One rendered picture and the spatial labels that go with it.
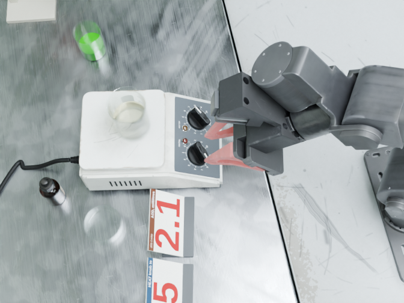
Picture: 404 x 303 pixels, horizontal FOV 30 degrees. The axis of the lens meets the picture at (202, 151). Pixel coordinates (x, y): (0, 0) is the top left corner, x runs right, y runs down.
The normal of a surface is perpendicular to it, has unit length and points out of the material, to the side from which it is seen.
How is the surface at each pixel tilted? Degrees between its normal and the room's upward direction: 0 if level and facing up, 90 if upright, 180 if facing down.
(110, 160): 0
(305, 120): 52
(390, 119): 17
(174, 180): 90
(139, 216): 0
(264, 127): 40
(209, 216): 0
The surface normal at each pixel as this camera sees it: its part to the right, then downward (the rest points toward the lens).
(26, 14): -0.06, -0.37
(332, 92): 0.65, -0.02
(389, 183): -0.72, -0.48
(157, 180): 0.01, 0.93
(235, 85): -0.68, -0.28
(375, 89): -0.33, -0.45
